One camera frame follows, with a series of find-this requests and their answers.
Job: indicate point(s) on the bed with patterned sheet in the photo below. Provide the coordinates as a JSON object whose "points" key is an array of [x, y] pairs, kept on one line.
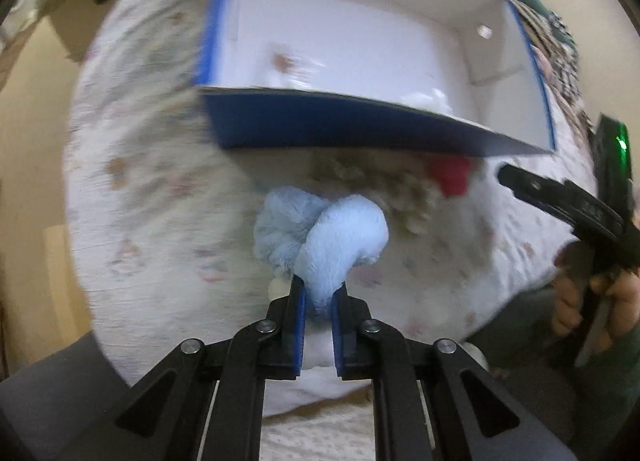
{"points": [[165, 221]]}

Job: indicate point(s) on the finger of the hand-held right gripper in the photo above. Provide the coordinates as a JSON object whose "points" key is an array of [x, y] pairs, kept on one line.
{"points": [[560, 198]]}

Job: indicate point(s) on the person's right hand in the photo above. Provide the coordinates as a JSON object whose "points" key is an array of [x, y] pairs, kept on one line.
{"points": [[567, 301]]}

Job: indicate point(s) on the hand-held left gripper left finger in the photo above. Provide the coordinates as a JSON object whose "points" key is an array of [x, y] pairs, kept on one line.
{"points": [[299, 326]]}

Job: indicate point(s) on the knitted patterned blanket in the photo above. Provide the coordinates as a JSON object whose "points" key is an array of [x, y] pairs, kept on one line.
{"points": [[555, 56]]}

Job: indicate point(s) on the person's right forearm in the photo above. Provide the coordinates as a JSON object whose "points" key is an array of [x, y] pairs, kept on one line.
{"points": [[625, 391]]}

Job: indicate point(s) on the blue and white cardboard box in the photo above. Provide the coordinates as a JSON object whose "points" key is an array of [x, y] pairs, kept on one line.
{"points": [[350, 31]]}

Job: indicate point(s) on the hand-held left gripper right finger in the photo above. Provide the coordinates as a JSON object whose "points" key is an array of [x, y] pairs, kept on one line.
{"points": [[339, 336]]}

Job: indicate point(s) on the white soft toy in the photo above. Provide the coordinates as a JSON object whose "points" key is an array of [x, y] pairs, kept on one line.
{"points": [[430, 100]]}

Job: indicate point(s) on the beige curly plush toy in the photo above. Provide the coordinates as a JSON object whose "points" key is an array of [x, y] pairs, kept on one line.
{"points": [[395, 191]]}

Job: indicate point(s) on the pink red sock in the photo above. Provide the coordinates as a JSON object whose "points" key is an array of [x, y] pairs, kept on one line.
{"points": [[450, 176]]}

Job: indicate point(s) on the light blue plush toy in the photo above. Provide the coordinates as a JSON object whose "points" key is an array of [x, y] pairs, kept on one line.
{"points": [[335, 241]]}

